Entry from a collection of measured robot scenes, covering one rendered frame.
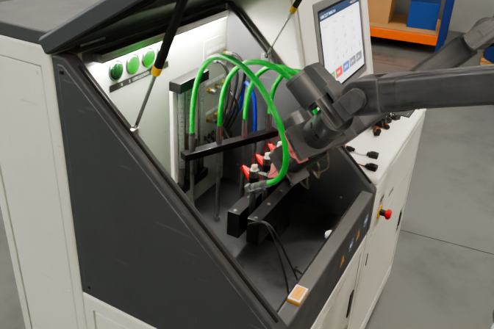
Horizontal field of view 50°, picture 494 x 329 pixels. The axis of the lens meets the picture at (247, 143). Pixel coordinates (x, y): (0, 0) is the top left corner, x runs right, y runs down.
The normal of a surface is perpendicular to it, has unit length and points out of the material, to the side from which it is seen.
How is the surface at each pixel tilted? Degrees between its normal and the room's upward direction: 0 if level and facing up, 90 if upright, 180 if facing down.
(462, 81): 81
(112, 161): 90
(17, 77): 90
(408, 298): 0
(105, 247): 90
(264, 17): 90
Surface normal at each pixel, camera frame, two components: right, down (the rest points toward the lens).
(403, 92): -0.35, 0.21
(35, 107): -0.48, 0.39
